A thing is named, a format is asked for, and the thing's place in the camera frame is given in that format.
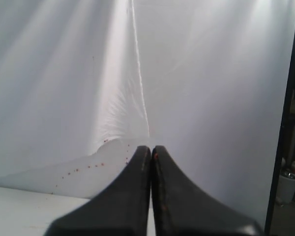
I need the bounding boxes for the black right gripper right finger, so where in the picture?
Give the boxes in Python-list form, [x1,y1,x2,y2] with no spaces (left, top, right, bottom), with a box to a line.
[151,146,264,236]

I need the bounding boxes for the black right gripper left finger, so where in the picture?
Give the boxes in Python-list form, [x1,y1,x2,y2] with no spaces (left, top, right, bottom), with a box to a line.
[46,146,151,236]

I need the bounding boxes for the white plastic bucket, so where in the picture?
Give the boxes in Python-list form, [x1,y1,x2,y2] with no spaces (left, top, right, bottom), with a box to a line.
[276,175,295,204]

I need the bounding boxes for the white backdrop cloth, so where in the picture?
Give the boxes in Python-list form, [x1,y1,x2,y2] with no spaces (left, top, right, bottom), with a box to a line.
[0,0,295,225]

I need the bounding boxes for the black vertical frame pole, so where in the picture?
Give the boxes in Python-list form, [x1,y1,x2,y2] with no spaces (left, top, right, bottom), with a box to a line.
[264,34,295,236]

